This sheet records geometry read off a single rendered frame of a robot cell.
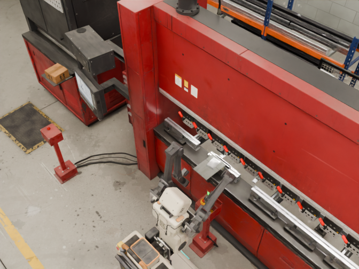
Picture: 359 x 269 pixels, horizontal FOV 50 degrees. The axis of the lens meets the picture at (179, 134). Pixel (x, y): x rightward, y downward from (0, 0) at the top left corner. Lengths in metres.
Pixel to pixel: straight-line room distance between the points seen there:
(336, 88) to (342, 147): 0.38
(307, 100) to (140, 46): 1.58
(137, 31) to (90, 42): 0.49
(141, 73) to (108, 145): 1.87
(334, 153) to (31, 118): 4.36
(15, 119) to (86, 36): 2.59
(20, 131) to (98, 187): 1.55
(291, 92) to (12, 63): 5.35
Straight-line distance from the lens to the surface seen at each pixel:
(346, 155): 2.68
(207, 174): 3.64
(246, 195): 3.70
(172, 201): 3.04
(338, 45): 4.69
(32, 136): 5.66
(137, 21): 3.32
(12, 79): 6.75
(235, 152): 3.46
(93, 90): 3.63
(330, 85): 2.69
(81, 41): 3.65
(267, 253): 3.94
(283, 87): 2.66
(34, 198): 4.99
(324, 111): 2.56
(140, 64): 3.56
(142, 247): 3.36
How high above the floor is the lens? 3.91
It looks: 47 degrees down
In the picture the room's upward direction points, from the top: straight up
